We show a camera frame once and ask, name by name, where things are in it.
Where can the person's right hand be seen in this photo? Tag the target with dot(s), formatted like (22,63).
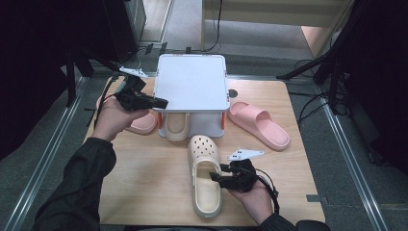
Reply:
(256,202)

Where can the beige clog shoe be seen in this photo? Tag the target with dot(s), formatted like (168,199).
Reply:
(175,128)
(205,192)

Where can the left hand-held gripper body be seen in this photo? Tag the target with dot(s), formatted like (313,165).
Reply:
(134,99)

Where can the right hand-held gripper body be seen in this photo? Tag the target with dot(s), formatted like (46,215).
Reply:
(242,176)

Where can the dark curtain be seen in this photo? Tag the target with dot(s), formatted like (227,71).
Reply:
(385,80)
(32,64)

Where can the grey tape strip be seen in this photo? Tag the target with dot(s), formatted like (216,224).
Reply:
(316,199)

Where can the metal floor rail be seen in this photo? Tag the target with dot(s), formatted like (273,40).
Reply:
(352,166)
(48,150)

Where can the grey cabinet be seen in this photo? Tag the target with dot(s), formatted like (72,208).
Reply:
(136,19)

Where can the black tripod stand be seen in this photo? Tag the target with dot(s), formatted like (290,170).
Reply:
(301,68)
(71,83)

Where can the pink slide slipper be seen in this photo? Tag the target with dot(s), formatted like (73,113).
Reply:
(260,123)
(144,125)

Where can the white two-tier shoe rack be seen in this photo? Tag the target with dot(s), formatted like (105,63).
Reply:
(192,83)

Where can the person's left hand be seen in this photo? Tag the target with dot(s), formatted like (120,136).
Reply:
(110,120)

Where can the round grey table grommet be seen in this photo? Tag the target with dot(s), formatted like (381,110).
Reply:
(233,93)

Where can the light wooden cabinet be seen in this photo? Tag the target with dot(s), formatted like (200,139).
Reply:
(256,16)

